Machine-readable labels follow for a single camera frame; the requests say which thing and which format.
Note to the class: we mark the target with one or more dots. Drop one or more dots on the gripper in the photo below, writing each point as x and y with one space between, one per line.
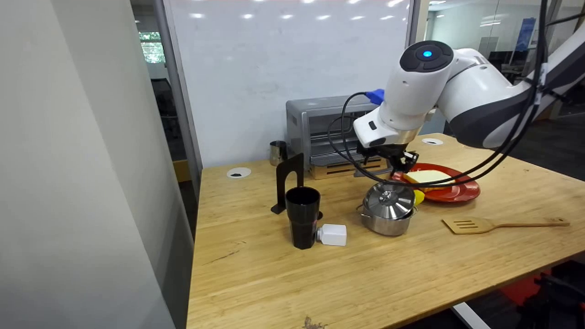
386 151

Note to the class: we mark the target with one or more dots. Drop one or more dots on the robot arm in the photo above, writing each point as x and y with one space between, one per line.
475 91

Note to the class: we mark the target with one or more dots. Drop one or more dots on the toaster oven door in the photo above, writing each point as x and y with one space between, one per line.
320 137

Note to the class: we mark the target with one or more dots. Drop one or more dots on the silver toaster oven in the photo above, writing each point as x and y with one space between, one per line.
297 123

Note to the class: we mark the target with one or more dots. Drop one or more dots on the slice of bread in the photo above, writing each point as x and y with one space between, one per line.
427 176

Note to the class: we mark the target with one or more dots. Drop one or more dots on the steel pot lid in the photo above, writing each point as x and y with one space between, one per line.
388 201

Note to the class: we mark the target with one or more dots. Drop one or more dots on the yellow lemon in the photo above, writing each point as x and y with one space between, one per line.
418 197

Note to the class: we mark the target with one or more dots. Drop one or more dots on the steel pot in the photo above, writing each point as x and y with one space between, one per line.
386 226

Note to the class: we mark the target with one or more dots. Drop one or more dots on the red plate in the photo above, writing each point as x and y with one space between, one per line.
461 192

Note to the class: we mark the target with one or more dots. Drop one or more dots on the small white bottle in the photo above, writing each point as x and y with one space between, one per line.
332 235

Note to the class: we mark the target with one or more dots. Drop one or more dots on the black metal bookend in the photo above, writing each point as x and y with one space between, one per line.
285 178

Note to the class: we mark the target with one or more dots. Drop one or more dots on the black plastic cup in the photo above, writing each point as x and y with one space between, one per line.
302 219

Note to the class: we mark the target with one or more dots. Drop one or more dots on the small metal cup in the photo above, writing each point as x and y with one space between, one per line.
277 153

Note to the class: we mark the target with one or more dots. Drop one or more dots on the wooden slotted spatula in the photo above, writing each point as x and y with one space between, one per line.
470 224

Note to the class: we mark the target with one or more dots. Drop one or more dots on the whiteboard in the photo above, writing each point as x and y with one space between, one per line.
274 68

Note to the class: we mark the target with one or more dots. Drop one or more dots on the blue poster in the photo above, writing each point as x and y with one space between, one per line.
525 34

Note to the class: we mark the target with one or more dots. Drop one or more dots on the window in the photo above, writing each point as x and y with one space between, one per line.
152 48

